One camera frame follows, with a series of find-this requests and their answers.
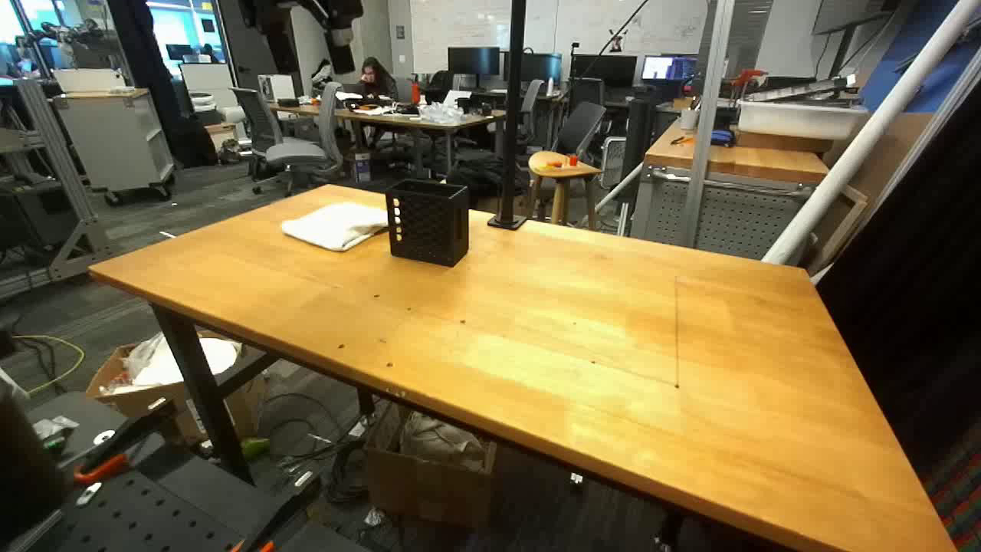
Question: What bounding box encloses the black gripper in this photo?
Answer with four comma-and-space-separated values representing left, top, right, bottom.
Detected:
293, 0, 369, 75

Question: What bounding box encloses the white towel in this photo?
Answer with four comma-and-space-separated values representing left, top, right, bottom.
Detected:
279, 200, 393, 255

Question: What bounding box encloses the black perforated box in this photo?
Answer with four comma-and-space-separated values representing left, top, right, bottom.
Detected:
383, 177, 473, 269

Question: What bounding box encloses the cardboard box with white bag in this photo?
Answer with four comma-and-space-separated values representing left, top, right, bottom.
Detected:
84, 332, 269, 447

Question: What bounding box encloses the brown cardboard box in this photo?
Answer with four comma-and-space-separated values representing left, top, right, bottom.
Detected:
362, 405, 503, 529

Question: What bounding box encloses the seated person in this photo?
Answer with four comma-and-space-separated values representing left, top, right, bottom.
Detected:
355, 56, 402, 108

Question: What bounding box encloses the grey office chair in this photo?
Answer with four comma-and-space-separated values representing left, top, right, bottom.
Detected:
229, 83, 346, 195

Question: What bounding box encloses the long wooden desk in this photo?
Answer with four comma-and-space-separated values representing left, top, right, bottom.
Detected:
272, 97, 508, 177

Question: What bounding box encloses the black computer monitor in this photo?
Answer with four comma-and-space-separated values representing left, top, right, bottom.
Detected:
444, 41, 505, 78
569, 51, 640, 95

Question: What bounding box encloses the black vertical pole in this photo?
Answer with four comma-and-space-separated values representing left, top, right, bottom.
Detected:
488, 0, 532, 229

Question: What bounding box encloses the white wheeled cart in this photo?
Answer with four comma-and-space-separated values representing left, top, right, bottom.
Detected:
49, 66, 177, 201

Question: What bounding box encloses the round wooden stool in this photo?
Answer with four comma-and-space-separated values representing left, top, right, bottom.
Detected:
529, 148, 603, 229

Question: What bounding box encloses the dark office chair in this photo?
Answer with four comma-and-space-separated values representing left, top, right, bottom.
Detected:
556, 97, 611, 163

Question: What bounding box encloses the monitor with blue screen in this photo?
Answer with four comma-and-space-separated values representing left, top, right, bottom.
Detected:
639, 51, 703, 87

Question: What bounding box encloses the grey metal column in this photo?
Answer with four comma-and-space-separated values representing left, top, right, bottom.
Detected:
682, 0, 738, 247

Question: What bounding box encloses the wooden top workbench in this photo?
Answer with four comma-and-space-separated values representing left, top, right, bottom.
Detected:
630, 114, 870, 264

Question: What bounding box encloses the white tray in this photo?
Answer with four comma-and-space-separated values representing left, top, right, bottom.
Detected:
733, 95, 875, 144

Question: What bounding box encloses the black perforated panel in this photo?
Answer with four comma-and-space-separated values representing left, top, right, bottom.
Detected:
27, 454, 301, 552

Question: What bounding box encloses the white diagonal pipe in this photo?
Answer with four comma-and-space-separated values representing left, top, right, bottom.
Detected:
761, 0, 981, 269

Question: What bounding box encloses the blue board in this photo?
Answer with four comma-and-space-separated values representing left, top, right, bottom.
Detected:
855, 0, 981, 115

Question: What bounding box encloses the black curtain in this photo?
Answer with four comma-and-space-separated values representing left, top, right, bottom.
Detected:
813, 78, 981, 483

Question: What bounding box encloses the multicolour striped backdrop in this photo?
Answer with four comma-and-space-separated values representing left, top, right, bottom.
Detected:
923, 425, 981, 552

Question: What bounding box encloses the grey metal rack frame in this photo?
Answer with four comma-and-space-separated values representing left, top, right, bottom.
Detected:
0, 72, 116, 299

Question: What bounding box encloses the black table leg frame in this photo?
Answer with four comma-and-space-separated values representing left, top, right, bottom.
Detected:
149, 304, 283, 483

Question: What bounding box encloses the yellow floor cable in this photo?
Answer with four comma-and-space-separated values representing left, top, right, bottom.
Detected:
14, 332, 91, 398

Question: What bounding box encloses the orange handled tool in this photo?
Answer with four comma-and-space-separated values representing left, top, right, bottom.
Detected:
71, 450, 134, 489

